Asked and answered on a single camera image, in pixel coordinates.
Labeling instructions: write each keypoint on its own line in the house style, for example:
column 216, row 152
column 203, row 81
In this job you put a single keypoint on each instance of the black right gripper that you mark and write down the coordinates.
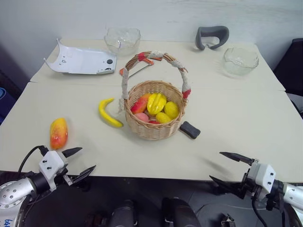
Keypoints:
column 246, row 186

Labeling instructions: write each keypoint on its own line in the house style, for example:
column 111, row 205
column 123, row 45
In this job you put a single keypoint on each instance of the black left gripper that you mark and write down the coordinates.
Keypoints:
column 63, row 172

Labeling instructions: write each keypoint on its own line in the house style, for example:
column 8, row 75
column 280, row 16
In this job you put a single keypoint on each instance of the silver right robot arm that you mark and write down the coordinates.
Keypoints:
column 292, row 194

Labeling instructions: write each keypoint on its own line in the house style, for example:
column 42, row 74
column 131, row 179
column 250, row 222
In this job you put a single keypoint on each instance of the small red object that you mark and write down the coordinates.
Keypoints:
column 154, row 122

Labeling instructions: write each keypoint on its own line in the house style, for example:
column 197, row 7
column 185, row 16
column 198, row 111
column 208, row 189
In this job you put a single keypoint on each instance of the red yellow toy mango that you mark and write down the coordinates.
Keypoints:
column 58, row 133

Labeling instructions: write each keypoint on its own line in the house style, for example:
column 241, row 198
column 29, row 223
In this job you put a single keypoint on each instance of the yellow toy banana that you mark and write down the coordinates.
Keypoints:
column 105, row 114

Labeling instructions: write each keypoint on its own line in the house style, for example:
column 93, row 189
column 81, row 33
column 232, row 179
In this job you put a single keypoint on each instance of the black rectangular eraser block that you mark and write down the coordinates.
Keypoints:
column 189, row 129

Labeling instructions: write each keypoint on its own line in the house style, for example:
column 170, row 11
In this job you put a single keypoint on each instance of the dark rounded shape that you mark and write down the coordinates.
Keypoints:
column 123, row 214
column 180, row 212

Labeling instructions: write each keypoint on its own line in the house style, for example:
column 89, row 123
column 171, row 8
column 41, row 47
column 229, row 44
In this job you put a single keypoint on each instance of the pink toy peach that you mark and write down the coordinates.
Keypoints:
column 141, row 117

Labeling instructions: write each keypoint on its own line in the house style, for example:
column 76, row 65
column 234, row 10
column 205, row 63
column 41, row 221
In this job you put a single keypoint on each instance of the red orange toy mango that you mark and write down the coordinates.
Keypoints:
column 141, row 104

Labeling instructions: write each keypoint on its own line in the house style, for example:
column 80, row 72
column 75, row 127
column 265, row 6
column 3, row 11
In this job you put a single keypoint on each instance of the yellow toy lemon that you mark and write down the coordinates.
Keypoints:
column 171, row 109
column 163, row 117

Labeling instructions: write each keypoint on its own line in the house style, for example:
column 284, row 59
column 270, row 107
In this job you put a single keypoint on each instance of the blue object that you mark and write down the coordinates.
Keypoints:
column 3, row 102

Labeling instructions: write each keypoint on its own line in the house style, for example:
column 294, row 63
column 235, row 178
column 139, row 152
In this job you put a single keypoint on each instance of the yellow toy starfruit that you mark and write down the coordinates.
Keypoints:
column 156, row 103

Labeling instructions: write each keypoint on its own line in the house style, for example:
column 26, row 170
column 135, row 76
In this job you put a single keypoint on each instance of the white plastic cover panel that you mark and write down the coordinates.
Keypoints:
column 81, row 60

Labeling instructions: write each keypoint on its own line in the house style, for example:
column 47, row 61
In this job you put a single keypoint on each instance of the clear glass bowl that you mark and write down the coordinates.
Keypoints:
column 122, row 41
column 241, row 62

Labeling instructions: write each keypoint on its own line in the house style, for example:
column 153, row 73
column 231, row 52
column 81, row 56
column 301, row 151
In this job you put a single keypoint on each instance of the dark chair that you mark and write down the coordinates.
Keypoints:
column 290, row 68

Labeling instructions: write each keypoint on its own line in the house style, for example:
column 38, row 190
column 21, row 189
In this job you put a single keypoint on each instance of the grey headset face pad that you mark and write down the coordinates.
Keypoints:
column 222, row 33

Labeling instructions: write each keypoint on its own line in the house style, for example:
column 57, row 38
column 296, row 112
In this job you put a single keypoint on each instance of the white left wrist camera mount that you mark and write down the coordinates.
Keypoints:
column 50, row 163

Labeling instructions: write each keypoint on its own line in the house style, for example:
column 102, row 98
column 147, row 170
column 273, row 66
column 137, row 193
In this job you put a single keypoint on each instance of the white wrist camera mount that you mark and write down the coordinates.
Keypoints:
column 50, row 163
column 262, row 176

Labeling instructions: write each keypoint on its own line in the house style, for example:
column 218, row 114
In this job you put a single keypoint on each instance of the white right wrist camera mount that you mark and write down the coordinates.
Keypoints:
column 262, row 176

